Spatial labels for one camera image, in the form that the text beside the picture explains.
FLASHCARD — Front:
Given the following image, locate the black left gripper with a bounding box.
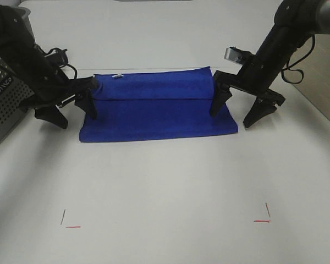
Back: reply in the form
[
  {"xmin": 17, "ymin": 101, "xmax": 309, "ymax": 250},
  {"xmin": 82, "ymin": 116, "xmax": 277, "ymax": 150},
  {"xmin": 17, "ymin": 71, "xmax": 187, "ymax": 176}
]
[{"xmin": 26, "ymin": 77, "xmax": 97, "ymax": 129}]

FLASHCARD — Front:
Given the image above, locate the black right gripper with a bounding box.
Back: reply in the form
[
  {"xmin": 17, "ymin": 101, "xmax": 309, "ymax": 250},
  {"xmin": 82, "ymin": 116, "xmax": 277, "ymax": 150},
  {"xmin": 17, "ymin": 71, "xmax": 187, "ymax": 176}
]
[{"xmin": 210, "ymin": 59, "xmax": 285, "ymax": 128}]

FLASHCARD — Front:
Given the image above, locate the blue microfiber towel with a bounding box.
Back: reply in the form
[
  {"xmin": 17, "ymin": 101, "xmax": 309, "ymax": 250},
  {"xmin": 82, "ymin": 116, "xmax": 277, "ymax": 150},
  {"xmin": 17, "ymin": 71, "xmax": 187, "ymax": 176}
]
[{"xmin": 79, "ymin": 67, "xmax": 238, "ymax": 142}]

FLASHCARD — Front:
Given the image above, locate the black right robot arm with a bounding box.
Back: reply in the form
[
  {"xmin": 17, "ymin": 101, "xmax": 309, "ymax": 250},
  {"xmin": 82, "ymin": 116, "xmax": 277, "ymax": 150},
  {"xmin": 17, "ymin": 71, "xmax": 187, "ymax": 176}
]
[{"xmin": 210, "ymin": 0, "xmax": 330, "ymax": 128}]

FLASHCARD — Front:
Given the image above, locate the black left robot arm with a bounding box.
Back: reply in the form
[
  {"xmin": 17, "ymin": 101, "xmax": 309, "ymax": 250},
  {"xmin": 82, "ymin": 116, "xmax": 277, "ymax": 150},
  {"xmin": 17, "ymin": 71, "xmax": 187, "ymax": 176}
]
[{"xmin": 0, "ymin": 5, "xmax": 97, "ymax": 129}]

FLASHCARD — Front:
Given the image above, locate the grey perforated plastic basket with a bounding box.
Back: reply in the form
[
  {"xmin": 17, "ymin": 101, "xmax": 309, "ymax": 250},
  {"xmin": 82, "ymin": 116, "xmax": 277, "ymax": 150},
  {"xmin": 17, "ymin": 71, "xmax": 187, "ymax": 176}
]
[{"xmin": 0, "ymin": 57, "xmax": 32, "ymax": 143}]

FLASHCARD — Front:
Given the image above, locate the beige storage box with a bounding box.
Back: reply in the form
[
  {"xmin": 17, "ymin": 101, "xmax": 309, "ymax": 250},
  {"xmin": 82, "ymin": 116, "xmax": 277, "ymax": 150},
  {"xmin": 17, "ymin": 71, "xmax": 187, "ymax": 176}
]
[{"xmin": 293, "ymin": 35, "xmax": 330, "ymax": 121}]

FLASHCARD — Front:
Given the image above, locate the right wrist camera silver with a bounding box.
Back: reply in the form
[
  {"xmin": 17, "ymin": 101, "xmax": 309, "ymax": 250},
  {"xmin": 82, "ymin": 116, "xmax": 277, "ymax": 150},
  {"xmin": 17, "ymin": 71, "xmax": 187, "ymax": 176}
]
[{"xmin": 224, "ymin": 47, "xmax": 254, "ymax": 65}]

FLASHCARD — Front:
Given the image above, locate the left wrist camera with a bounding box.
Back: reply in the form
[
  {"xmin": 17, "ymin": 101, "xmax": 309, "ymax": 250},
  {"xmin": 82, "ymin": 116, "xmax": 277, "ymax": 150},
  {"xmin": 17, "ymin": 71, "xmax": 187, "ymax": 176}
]
[{"xmin": 45, "ymin": 47, "xmax": 68, "ymax": 67}]

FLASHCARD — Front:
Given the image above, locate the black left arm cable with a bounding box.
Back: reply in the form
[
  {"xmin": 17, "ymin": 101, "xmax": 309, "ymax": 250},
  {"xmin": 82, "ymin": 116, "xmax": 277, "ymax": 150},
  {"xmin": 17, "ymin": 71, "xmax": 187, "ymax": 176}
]
[{"xmin": 34, "ymin": 45, "xmax": 78, "ymax": 80}]

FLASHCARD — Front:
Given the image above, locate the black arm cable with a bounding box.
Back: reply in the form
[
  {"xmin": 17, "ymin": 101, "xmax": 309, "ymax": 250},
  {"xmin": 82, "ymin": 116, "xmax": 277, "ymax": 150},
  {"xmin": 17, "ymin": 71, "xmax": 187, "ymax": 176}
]
[
  {"xmin": 34, "ymin": 45, "xmax": 78, "ymax": 80},
  {"xmin": 280, "ymin": 32, "xmax": 317, "ymax": 84}
]

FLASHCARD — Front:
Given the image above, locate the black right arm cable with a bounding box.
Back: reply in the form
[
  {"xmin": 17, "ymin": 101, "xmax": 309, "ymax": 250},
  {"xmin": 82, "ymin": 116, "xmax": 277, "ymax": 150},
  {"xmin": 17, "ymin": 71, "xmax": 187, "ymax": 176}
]
[{"xmin": 280, "ymin": 32, "xmax": 317, "ymax": 84}]

